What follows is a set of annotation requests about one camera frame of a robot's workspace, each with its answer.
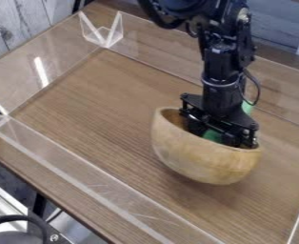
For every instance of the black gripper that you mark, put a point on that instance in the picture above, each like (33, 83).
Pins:
(216, 110)

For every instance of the green rectangular block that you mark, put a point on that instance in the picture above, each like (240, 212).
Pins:
(215, 136)

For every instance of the brown wooden bowl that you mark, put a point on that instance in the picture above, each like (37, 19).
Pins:
(197, 158)

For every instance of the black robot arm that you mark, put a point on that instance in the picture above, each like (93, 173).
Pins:
(220, 24)

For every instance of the clear acrylic corner bracket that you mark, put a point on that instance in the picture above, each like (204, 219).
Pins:
(104, 37)

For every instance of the black metal bracket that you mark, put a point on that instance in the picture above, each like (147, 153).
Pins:
(53, 236)

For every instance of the clear acrylic enclosure wall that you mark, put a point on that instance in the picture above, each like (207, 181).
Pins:
(76, 108)

